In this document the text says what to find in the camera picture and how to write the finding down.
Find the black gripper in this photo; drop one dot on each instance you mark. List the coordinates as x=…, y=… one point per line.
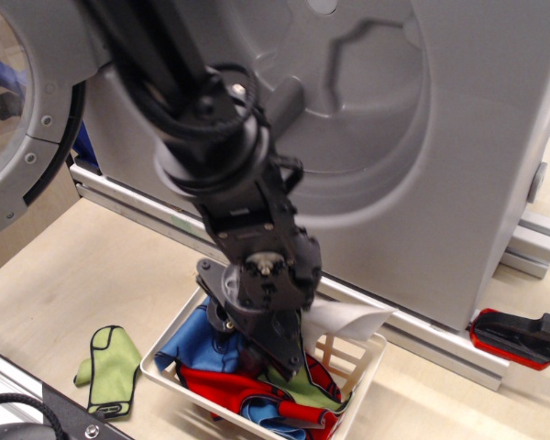
x=260, y=303

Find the blue felt jeans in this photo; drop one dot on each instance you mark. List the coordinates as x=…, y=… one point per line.
x=197, y=345

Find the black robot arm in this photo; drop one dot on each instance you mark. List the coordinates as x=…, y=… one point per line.
x=219, y=154

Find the white plastic laundry basket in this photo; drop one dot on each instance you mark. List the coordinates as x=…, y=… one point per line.
x=341, y=354

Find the grey toy washing machine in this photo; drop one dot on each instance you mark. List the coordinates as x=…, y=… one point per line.
x=420, y=126

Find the red felt shirt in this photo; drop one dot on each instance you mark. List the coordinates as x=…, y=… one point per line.
x=230, y=391

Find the blue felt cloth in basket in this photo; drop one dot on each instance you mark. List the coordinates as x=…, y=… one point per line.
x=265, y=414

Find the green felt sock in basket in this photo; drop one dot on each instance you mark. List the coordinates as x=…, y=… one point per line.
x=312, y=386

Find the white felt cloth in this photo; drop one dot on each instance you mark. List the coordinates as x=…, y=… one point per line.
x=353, y=321

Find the green felt sock on table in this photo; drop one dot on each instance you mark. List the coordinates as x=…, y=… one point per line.
x=111, y=372

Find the red black clamp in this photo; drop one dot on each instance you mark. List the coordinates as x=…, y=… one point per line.
x=518, y=339

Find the grey round washer door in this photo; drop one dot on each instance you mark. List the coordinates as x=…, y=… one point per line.
x=48, y=51

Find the black mount plate with cable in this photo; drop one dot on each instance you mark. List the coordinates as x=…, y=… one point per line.
x=58, y=418

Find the aluminium table edge rail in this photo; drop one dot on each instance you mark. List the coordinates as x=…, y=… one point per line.
x=14, y=379

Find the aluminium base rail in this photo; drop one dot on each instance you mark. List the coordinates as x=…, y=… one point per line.
x=530, y=253

